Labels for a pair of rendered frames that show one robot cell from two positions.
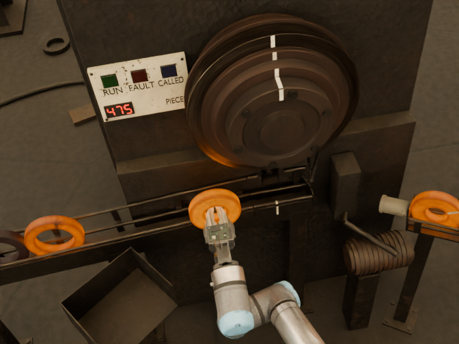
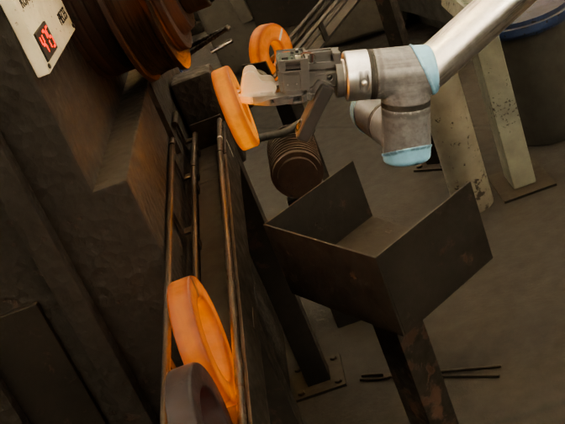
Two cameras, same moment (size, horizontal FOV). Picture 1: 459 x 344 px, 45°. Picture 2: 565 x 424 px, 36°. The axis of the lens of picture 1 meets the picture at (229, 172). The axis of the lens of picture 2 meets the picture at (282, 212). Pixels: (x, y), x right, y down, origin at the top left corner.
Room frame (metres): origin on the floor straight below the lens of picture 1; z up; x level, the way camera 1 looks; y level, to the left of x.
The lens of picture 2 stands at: (0.73, 1.56, 1.32)
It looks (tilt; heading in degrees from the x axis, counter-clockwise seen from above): 25 degrees down; 280
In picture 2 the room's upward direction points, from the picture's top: 22 degrees counter-clockwise
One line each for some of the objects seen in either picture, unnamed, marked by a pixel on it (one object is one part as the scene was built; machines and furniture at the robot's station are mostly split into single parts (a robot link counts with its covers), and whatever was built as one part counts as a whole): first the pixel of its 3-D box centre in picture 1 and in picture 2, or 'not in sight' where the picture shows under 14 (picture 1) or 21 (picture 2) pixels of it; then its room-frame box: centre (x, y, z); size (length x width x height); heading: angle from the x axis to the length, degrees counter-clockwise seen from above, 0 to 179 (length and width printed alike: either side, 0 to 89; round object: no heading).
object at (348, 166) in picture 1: (342, 186); (208, 119); (1.16, -0.37, 0.68); 0.11 x 0.08 x 0.24; 5
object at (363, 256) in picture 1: (371, 282); (319, 226); (1.02, -0.48, 0.27); 0.22 x 0.13 x 0.53; 95
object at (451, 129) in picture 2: not in sight; (451, 129); (0.61, -0.82, 0.26); 0.12 x 0.12 x 0.52
